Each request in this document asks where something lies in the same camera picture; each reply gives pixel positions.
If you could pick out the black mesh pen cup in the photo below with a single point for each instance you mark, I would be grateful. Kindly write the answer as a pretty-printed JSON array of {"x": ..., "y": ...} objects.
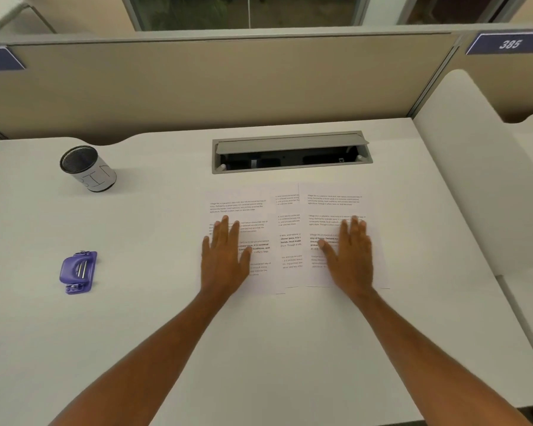
[{"x": 91, "y": 170}]

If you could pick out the blue number sign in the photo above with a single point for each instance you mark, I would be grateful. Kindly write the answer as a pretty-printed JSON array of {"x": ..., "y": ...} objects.
[
  {"x": 0, "y": 58},
  {"x": 508, "y": 43}
]

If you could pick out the white side divider panel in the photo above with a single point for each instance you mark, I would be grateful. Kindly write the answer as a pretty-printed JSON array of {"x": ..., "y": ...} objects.
[{"x": 475, "y": 172}]

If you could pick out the person's right forearm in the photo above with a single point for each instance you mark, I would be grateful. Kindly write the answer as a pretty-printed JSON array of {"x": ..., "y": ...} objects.
[{"x": 426, "y": 363}]

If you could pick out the person's left thumb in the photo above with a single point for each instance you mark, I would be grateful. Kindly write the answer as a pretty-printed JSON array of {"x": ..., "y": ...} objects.
[{"x": 248, "y": 261}]

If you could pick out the grey window frame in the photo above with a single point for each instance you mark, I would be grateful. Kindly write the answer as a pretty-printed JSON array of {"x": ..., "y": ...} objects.
[{"x": 248, "y": 13}]

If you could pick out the beige desk partition panel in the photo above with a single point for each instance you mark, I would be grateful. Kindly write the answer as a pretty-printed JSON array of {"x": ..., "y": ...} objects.
[{"x": 204, "y": 84}]

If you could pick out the person's left hand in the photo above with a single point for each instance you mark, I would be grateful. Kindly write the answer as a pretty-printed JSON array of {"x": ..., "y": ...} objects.
[{"x": 224, "y": 266}]

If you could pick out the person's right thumb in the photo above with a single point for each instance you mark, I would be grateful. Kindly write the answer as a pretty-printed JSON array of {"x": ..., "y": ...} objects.
[{"x": 328, "y": 251}]

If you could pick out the person's right hand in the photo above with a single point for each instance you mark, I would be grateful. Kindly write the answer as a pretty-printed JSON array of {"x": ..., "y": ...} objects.
[{"x": 353, "y": 266}]

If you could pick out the person's left forearm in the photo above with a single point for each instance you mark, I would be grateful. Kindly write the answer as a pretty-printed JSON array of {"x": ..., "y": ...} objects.
[{"x": 151, "y": 363}]

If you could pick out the purple hole punch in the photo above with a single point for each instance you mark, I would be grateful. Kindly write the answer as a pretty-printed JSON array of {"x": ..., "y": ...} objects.
[{"x": 77, "y": 271}]

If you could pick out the white printed paper sheet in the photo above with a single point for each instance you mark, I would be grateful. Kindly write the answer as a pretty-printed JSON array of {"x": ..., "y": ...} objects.
[
  {"x": 257, "y": 208},
  {"x": 328, "y": 199},
  {"x": 289, "y": 243}
]

